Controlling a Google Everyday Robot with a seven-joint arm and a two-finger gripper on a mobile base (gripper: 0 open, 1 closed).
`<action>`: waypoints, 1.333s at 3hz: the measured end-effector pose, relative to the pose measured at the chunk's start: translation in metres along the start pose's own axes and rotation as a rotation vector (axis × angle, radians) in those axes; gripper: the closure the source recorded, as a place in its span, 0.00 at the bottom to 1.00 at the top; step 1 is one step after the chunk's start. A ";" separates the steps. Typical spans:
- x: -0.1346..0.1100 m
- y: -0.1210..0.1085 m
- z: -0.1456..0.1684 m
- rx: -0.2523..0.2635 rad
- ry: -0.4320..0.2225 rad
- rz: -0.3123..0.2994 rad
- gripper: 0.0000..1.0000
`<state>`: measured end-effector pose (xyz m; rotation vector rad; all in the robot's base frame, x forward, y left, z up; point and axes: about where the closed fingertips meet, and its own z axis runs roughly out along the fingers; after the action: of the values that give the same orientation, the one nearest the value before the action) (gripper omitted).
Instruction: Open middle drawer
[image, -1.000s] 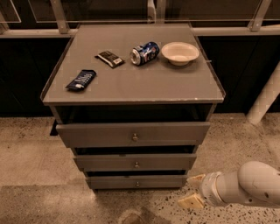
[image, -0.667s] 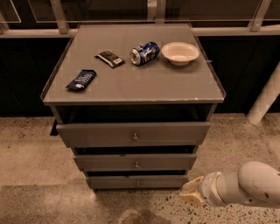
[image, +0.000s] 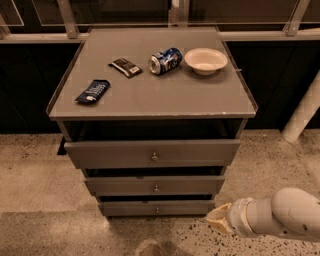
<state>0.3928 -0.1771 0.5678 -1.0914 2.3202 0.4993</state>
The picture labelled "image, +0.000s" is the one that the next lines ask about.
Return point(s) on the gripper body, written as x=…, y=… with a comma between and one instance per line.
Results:
x=237, y=216

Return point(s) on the grey drawer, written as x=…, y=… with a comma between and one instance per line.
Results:
x=151, y=154
x=154, y=185
x=156, y=208

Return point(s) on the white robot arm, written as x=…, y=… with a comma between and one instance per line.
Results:
x=290, y=213

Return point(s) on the grey bottom drawer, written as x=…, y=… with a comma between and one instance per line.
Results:
x=156, y=208

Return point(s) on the grey top drawer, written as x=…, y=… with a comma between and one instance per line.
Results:
x=151, y=154

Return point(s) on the grey drawer cabinet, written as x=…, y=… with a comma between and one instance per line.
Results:
x=179, y=105

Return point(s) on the white bowl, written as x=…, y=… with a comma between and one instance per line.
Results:
x=205, y=61

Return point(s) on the blue crushed soda can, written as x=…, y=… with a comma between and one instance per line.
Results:
x=163, y=62

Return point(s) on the black snack bar wrapper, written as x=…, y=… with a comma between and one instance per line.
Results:
x=126, y=67

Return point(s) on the blue snack bag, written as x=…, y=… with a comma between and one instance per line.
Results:
x=94, y=92

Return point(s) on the white slanted post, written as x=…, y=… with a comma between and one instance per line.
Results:
x=304, y=112

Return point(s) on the metal railing frame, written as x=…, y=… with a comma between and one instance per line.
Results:
x=60, y=21

